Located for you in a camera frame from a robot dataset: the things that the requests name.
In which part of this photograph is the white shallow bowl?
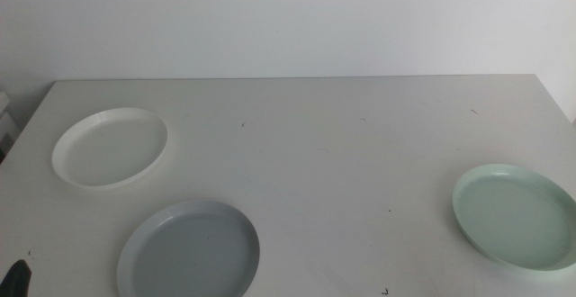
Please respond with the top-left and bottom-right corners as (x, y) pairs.
(50, 106), (169, 190)

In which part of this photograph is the grey shallow bowl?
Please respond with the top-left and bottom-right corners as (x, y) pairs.
(116, 199), (261, 297)

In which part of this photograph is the pale green shallow bowl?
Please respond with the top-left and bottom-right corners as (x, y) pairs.
(452, 163), (576, 272)

